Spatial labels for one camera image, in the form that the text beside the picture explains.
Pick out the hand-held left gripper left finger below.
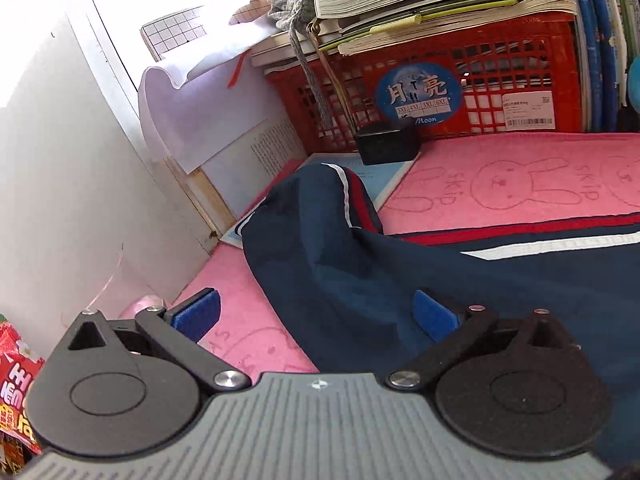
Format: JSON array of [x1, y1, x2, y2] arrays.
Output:
[[66, 287, 251, 393]]

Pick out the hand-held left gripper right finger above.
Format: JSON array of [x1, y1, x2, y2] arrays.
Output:
[[386, 290, 576, 391]]

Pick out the navy and white jacket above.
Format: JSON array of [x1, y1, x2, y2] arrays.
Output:
[[240, 162, 640, 466]]

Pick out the light blue notebook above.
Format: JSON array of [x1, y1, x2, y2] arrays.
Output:
[[220, 152, 421, 248]]

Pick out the pink rabbit print towel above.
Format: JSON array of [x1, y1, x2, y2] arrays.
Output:
[[170, 132, 640, 376]]

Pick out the small black box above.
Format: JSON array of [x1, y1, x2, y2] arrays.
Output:
[[356, 122, 421, 166]]

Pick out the red snack packet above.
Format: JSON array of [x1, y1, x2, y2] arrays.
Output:
[[0, 315, 46, 456]]

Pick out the white paper sheets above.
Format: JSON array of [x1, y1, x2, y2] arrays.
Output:
[[137, 30, 311, 176]]

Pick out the red plastic crate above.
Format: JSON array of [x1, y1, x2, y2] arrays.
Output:
[[265, 10, 593, 153]]

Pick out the grid paper sheet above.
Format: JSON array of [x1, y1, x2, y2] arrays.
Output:
[[140, 7, 208, 58]]

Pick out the blue plush ball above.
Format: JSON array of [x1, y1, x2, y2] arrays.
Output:
[[627, 57, 640, 106]]

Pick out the grey knitted cloth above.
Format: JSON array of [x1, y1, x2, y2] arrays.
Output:
[[267, 0, 336, 131]]

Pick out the row of tall books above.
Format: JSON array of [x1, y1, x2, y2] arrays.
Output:
[[565, 0, 640, 133]]

